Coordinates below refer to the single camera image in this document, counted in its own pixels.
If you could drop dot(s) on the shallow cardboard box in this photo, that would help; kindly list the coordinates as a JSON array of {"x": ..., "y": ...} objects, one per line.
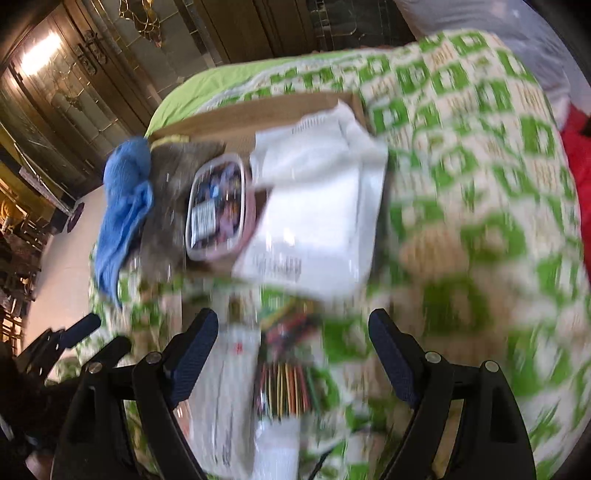
[{"x": 258, "y": 115}]

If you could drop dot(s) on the blue towel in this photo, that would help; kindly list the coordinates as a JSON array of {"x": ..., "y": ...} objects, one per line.
[{"x": 124, "y": 194}]

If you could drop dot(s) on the yellow towel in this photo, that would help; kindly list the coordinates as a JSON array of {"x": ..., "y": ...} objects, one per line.
[{"x": 168, "y": 139}]

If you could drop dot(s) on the clear plastic packet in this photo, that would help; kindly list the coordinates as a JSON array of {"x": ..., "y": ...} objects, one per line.
[{"x": 231, "y": 397}]

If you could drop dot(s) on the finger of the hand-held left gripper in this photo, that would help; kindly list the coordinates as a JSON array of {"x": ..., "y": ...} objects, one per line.
[
  {"x": 111, "y": 350},
  {"x": 81, "y": 331}
]

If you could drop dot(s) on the red cloth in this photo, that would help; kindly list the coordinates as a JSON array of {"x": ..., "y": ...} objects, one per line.
[{"x": 579, "y": 152}]

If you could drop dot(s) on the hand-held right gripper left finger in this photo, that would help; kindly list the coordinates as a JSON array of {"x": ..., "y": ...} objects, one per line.
[{"x": 194, "y": 360}]

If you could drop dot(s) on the clear bag of bedding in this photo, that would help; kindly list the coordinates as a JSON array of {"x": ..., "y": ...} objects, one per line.
[{"x": 531, "y": 50}]

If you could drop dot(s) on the pink clear pencil case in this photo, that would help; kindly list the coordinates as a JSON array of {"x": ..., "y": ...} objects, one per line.
[{"x": 214, "y": 207}]

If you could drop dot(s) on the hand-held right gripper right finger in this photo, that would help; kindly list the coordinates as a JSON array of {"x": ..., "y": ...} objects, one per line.
[{"x": 395, "y": 355}]

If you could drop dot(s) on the bag of coloured tubes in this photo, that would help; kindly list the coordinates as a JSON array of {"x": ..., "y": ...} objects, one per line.
[{"x": 281, "y": 383}]

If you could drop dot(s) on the white foam block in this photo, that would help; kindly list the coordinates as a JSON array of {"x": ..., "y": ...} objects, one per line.
[{"x": 277, "y": 447}]

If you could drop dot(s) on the white gauze packet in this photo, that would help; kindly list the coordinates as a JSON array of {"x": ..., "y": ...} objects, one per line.
[{"x": 318, "y": 198}]

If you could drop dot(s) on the dark wooden furniture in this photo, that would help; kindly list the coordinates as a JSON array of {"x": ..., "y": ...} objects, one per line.
[{"x": 18, "y": 258}]

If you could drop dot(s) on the wooden glass door cabinet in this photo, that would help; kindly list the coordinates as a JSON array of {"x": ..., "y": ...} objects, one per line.
[{"x": 69, "y": 101}]

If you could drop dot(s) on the brown fluffy cloth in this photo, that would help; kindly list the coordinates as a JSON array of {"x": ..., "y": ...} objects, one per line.
[{"x": 161, "y": 230}]

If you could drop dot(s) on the lime green sheet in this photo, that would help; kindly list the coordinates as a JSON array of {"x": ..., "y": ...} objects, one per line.
[{"x": 207, "y": 87}]

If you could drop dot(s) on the green printed quilt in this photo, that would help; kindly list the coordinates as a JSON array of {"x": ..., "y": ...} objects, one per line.
[{"x": 461, "y": 184}]

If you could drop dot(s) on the purple round disc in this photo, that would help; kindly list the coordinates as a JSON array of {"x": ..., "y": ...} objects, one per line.
[{"x": 76, "y": 216}]

